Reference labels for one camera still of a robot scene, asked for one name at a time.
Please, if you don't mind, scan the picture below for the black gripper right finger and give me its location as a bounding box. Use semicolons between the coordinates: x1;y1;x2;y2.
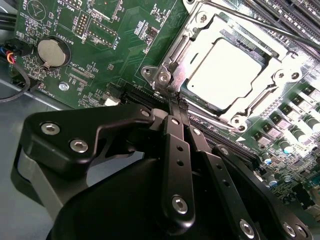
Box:
177;97;315;240

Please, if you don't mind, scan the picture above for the wire locking lever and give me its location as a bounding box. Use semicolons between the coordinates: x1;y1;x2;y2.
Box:
172;92;245;132
224;8;320;47

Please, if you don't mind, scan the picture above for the metal socket cover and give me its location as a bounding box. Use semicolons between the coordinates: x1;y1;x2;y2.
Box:
159;12;301;126

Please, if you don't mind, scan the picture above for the silver CPU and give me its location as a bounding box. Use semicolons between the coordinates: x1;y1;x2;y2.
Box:
186;24;268;112

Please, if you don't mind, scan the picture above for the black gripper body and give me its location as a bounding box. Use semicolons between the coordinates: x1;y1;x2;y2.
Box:
48;156;252;240

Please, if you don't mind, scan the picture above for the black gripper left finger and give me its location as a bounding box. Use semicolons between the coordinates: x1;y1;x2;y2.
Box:
21;96;197;236

